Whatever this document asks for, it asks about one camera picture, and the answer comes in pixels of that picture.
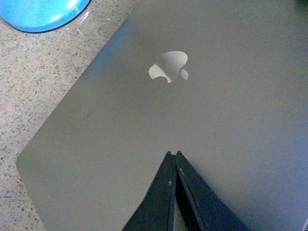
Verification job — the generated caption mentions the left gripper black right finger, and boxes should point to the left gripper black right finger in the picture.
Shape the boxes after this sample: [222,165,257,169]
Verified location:
[176,151,249,231]

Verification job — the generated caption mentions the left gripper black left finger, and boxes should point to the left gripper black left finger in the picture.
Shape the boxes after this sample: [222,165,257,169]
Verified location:
[122,152,177,231]

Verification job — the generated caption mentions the grey laptop computer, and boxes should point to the grey laptop computer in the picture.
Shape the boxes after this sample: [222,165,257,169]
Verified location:
[16,0,308,231]

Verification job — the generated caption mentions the blue desk lamp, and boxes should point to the blue desk lamp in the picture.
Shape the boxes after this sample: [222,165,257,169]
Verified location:
[0,0,90,33]

